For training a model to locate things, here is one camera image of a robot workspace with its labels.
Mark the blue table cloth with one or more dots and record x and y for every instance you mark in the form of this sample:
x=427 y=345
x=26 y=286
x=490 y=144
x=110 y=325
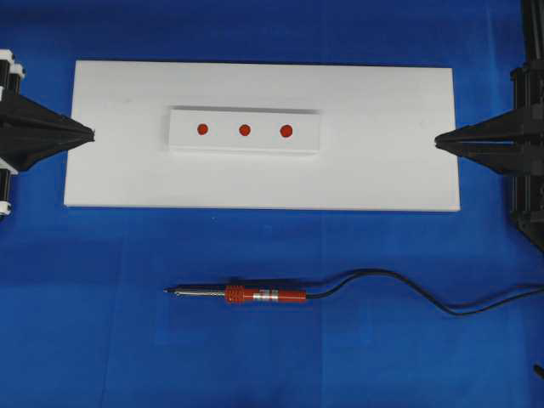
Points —
x=85 y=321

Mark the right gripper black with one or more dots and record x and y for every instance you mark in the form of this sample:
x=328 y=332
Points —
x=524 y=159

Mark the right red dot mark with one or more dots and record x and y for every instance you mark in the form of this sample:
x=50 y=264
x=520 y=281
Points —
x=286 y=131

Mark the black aluminium frame rail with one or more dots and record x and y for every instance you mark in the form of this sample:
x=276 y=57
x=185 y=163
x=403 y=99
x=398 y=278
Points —
x=532 y=21

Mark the left red dot mark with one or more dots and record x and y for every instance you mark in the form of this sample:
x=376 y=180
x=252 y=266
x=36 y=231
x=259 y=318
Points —
x=202 y=129

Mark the large white foam board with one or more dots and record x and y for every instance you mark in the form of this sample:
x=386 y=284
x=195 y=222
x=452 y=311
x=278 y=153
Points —
x=377 y=152

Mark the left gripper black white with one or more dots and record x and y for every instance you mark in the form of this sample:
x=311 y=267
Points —
x=19 y=153

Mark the red handled soldering iron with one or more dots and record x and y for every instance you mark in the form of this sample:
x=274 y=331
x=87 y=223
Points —
x=240 y=294

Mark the middle red dot mark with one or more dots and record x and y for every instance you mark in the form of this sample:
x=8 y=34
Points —
x=244 y=129

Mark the red dot mark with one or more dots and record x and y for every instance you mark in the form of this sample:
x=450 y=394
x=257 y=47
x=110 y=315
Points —
x=244 y=129
x=286 y=131
x=202 y=129

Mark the small white raised plate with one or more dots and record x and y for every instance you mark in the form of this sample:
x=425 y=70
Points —
x=224 y=137

